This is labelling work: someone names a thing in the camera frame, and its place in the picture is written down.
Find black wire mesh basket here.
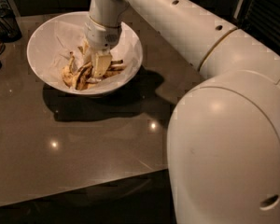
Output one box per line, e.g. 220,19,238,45
0,9,21,43

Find ripe spotted banana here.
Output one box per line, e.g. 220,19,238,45
73,63,92,91

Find left spotted banana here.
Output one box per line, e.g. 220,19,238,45
62,53,75,87

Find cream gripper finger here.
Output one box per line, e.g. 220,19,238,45
91,49,112,78
81,39,91,64

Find right spotted banana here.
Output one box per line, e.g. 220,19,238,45
104,60,127,78

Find white ceramic bowl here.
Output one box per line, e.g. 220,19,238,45
26,10,144,97

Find white paper bowl liner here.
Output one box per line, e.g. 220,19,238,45
43,20,141,92

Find black louvered appliance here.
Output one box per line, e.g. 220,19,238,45
233,0,280,55

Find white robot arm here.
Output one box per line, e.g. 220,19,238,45
86,0,280,224

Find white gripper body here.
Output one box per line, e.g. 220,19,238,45
84,16,121,50

